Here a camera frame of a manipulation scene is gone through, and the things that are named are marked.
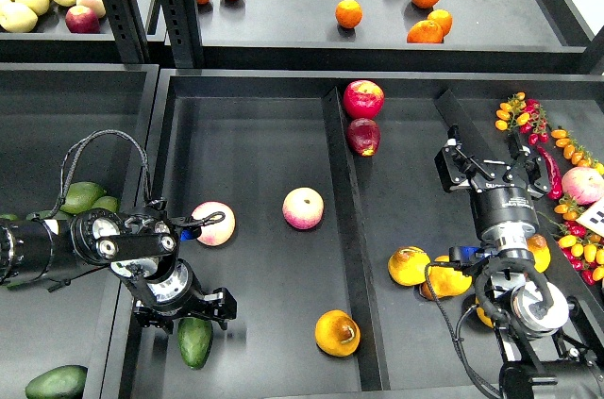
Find green avocado bottom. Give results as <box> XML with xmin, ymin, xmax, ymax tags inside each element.
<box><xmin>25</xmin><ymin>365</ymin><xmax>88</xmax><ymax>399</ymax></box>

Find pink apple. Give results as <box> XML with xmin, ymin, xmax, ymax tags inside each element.
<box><xmin>192</xmin><ymin>201</ymin><xmax>236</xmax><ymax>246</ymax></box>
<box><xmin>282</xmin><ymin>187</ymin><xmax>324</xmax><ymax>230</ymax></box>

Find cherry tomato bunch upper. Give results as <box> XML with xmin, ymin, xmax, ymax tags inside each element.
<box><xmin>495</xmin><ymin>91</ymin><xmax>549</xmax><ymax>145</ymax></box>

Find dark red apple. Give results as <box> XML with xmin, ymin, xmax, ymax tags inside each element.
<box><xmin>346</xmin><ymin>118</ymin><xmax>381</xmax><ymax>157</ymax></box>

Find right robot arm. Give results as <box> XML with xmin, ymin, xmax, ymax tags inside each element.
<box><xmin>425</xmin><ymin>125</ymin><xmax>603</xmax><ymax>398</ymax></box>

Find orange centre shelf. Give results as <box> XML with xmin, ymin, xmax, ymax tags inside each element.
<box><xmin>335</xmin><ymin>0</ymin><xmax>363</xmax><ymax>29</ymax></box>

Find pink apple left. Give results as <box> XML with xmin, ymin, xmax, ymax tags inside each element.
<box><xmin>192</xmin><ymin>201</ymin><xmax>236</xmax><ymax>246</ymax></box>

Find cherry tomato bunch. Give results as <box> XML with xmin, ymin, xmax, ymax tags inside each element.
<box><xmin>544</xmin><ymin>193</ymin><xmax>603</xmax><ymax>286</ymax></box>
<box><xmin>495</xmin><ymin>91</ymin><xmax>549</xmax><ymax>145</ymax></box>

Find dark green avocado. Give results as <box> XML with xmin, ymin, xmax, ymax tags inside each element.
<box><xmin>25</xmin><ymin>210</ymin><xmax>72</xmax><ymax>221</ymax></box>

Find pink apple centre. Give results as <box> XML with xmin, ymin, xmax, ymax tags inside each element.
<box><xmin>282</xmin><ymin>187</ymin><xmax>324</xmax><ymax>230</ymax></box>

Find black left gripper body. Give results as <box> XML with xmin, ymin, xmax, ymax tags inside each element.
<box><xmin>131</xmin><ymin>259</ymin><xmax>237</xmax><ymax>327</ymax></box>

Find black tray divider centre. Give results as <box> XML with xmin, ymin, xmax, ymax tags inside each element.
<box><xmin>321</xmin><ymin>88</ymin><xmax>390</xmax><ymax>391</ymax></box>

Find black tray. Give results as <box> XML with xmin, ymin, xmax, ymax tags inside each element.
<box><xmin>117</xmin><ymin>71</ymin><xmax>603</xmax><ymax>398</ymax></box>
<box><xmin>1</xmin><ymin>64</ymin><xmax>159</xmax><ymax>398</ymax></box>

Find orange right small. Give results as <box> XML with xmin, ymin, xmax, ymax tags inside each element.
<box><xmin>428</xmin><ymin>9</ymin><xmax>453</xmax><ymax>37</ymax></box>

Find yellow orange pear lying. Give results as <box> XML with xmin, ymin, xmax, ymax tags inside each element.
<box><xmin>416</xmin><ymin>255</ymin><xmax>473</xmax><ymax>300</ymax></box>

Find black centre tray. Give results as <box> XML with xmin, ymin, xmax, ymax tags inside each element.
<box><xmin>117</xmin><ymin>71</ymin><xmax>603</xmax><ymax>398</ymax></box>

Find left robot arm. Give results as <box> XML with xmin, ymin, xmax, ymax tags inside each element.
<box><xmin>1</xmin><ymin>149</ymin><xmax>237</xmax><ymax>333</ymax></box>

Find cherry tomato bunch lower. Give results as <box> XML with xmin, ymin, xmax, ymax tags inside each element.
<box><xmin>544</xmin><ymin>193</ymin><xmax>603</xmax><ymax>286</ymax></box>

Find bright red apple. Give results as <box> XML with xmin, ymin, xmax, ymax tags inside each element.
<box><xmin>343</xmin><ymin>80</ymin><xmax>385</xmax><ymax>119</ymax></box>

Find black left tray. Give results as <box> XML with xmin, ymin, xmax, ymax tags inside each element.
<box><xmin>1</xmin><ymin>64</ymin><xmax>159</xmax><ymax>398</ymax></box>

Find white marker tag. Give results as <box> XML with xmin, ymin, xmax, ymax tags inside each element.
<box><xmin>577</xmin><ymin>198</ymin><xmax>604</xmax><ymax>237</ymax></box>

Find yellow pear by divider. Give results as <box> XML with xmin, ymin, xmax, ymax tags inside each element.
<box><xmin>527</xmin><ymin>234</ymin><xmax>551</xmax><ymax>273</ymax></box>

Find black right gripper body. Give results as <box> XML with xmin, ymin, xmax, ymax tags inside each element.
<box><xmin>435</xmin><ymin>141</ymin><xmax>551</xmax><ymax>241</ymax></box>

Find orange front right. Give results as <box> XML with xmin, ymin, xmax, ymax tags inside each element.
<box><xmin>407</xmin><ymin>20</ymin><xmax>444</xmax><ymax>43</ymax></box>

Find orange cherry tomato vine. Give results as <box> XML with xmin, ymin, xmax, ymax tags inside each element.
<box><xmin>550</xmin><ymin>127</ymin><xmax>603</xmax><ymax>175</ymax></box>

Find black perforated post right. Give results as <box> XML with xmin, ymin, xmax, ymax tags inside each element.
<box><xmin>159</xmin><ymin>0</ymin><xmax>204</xmax><ymax>69</ymax></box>

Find black upper right shelf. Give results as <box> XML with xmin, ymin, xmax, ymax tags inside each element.
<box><xmin>197</xmin><ymin>0</ymin><xmax>603</xmax><ymax>75</ymax></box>

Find pink apple right tray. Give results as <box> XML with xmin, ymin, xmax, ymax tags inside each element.
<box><xmin>562</xmin><ymin>167</ymin><xmax>603</xmax><ymax>205</ymax></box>

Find red chili pepper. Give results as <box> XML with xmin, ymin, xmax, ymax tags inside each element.
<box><xmin>537</xmin><ymin>145</ymin><xmax>563</xmax><ymax>200</ymax></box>

